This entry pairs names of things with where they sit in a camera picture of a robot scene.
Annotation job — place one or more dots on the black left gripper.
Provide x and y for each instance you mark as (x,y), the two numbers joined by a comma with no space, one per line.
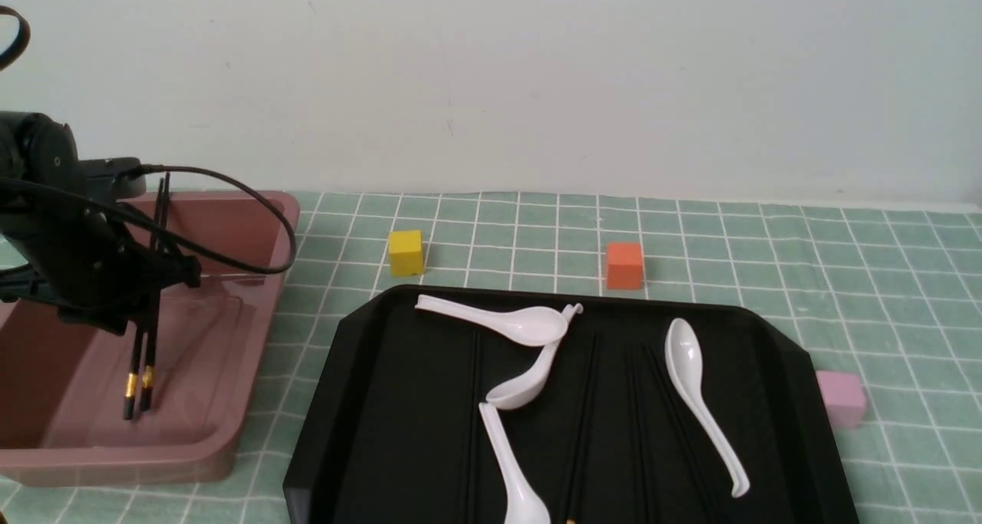
(72,222)

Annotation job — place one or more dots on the black chopstick gold band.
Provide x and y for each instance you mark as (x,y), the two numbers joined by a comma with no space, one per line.
(150,360)
(133,370)

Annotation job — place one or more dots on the yellow cube block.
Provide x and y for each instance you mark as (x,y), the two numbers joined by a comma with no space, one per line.
(406,253)

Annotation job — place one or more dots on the white spoon curved middle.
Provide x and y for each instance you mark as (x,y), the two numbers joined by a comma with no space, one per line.
(519,391)

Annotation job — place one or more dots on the white spoon top left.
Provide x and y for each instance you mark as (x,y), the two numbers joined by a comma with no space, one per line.
(536,326)

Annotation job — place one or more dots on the white spoon bottom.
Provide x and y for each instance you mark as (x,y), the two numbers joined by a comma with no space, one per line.
(523,505)

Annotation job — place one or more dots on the orange cube block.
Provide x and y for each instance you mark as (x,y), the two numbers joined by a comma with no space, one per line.
(624,268)

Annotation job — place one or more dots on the black chopstick in tray middle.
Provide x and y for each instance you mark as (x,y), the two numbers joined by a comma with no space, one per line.
(576,476)

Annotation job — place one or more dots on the black plastic tray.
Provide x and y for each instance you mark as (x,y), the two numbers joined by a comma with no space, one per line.
(393,433)

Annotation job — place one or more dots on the white spoon right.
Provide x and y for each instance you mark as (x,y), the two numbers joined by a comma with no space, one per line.
(684,364)

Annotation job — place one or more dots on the pink cube block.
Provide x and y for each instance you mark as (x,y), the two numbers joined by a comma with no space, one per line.
(844,398)

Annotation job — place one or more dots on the green checkered tablecloth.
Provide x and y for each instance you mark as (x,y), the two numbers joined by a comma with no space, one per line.
(891,296)

